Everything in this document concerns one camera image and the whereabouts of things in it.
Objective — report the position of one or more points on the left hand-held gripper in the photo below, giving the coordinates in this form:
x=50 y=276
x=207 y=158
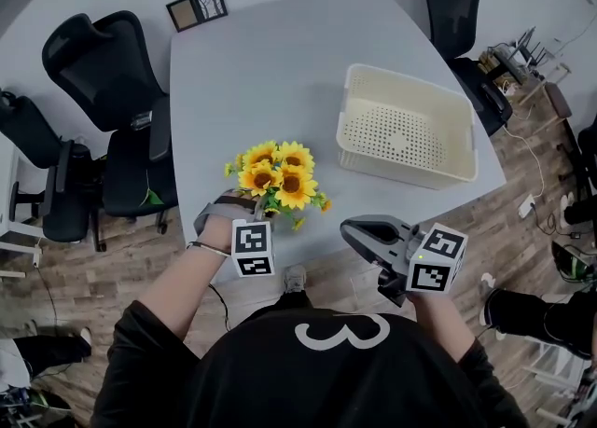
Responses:
x=252 y=249

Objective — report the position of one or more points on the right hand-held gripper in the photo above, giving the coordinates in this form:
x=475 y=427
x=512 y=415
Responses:
x=434 y=267

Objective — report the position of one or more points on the yellow sunflower bouquet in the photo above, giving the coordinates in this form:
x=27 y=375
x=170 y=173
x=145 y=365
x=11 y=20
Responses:
x=280 y=174

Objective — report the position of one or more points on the cream perforated plastic basket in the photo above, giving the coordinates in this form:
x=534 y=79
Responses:
x=401 y=137

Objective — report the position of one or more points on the person's right forearm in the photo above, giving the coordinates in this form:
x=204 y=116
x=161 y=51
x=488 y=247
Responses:
x=438 y=323

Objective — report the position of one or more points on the person's left forearm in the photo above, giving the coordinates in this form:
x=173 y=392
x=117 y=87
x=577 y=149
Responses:
x=182 y=291

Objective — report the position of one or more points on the white round table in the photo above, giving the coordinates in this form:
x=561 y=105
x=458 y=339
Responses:
x=261 y=90

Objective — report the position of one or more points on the person's left hand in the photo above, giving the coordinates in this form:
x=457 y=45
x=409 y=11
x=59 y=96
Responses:
x=217 y=232

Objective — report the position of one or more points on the person's grey shoe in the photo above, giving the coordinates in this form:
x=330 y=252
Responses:
x=295 y=279

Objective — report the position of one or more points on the person's black trouser leg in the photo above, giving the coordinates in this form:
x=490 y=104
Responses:
x=294 y=300

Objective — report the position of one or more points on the green artificial leaf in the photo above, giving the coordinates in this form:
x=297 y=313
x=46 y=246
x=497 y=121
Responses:
x=153 y=197

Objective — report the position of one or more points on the crumpled white paper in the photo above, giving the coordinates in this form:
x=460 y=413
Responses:
x=488 y=280

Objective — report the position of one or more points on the clear plastic bottle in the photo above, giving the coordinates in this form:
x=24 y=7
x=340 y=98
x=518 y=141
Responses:
x=141 y=120

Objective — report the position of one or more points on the white power strip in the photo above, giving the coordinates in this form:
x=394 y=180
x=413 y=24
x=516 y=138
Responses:
x=527 y=206

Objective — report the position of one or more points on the person's black printed shirt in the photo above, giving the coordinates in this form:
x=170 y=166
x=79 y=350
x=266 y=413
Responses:
x=303 y=379

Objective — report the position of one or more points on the wooden stool dark seat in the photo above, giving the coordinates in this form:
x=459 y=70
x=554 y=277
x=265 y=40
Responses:
x=557 y=100

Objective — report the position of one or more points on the black router with antennas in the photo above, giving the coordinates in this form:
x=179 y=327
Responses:
x=529 y=55

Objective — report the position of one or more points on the brown filled picture frame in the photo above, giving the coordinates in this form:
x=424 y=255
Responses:
x=183 y=15

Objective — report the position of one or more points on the tree print picture frame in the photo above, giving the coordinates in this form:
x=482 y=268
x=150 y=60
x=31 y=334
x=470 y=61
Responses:
x=210 y=3

